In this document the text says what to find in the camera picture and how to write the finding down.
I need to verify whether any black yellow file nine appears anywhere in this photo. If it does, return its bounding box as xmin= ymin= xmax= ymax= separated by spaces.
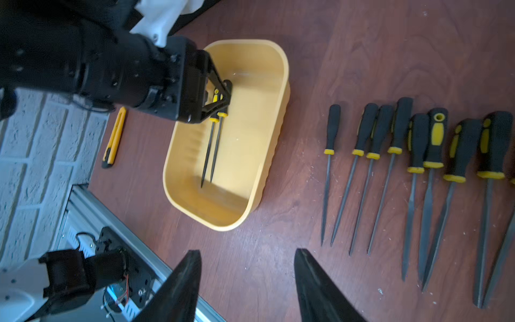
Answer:
xmin=349 ymin=105 xmax=394 ymax=256

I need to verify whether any black yellow file two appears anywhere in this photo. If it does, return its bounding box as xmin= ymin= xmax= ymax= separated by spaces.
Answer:
xmin=208 ymin=94 xmax=229 ymax=184

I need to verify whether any black yellow file six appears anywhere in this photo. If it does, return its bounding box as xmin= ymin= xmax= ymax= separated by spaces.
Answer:
xmin=402 ymin=114 xmax=429 ymax=281

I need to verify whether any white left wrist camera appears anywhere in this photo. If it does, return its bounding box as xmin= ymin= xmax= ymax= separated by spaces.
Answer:
xmin=130 ymin=0 xmax=205 ymax=48

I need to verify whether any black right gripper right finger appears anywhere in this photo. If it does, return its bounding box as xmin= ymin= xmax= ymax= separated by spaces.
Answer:
xmin=294 ymin=248 xmax=365 ymax=321

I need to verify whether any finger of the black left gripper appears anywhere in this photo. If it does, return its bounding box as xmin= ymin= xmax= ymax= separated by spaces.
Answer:
xmin=203 ymin=60 xmax=227 ymax=97
xmin=201 ymin=79 xmax=233 ymax=122

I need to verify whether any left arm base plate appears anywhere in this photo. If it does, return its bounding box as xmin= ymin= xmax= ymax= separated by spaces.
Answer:
xmin=95 ymin=227 xmax=156 ymax=321

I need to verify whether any black yellow file ten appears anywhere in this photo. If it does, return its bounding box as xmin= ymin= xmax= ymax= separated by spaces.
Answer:
xmin=480 ymin=211 xmax=514 ymax=309

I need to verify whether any black yellow file three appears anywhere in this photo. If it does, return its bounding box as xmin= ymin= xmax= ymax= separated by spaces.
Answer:
xmin=321 ymin=104 xmax=341 ymax=246

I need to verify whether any black yellow file one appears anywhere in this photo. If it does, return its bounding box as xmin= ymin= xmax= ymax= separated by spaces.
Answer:
xmin=201 ymin=113 xmax=219 ymax=188

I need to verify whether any black yellow file four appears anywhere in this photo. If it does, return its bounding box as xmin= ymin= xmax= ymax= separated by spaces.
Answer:
xmin=330 ymin=103 xmax=379 ymax=246

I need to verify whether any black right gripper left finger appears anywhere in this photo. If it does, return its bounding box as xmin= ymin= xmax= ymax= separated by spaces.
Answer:
xmin=134 ymin=250 xmax=202 ymax=321

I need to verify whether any yellow utility knife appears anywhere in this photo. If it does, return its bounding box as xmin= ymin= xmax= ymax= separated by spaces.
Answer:
xmin=101 ymin=107 xmax=127 ymax=169

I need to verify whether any black yellow file tool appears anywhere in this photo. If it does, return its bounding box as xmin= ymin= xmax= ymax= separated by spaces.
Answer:
xmin=422 ymin=119 xmax=481 ymax=292

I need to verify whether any black yellow file seven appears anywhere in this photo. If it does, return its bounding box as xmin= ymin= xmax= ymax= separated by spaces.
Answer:
xmin=367 ymin=97 xmax=413 ymax=256

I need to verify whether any yellow plastic tray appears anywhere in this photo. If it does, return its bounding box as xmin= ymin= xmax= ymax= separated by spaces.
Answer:
xmin=162 ymin=39 xmax=290 ymax=232

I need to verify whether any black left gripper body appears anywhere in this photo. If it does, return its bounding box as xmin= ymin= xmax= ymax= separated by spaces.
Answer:
xmin=1 ymin=1 xmax=209 ymax=123

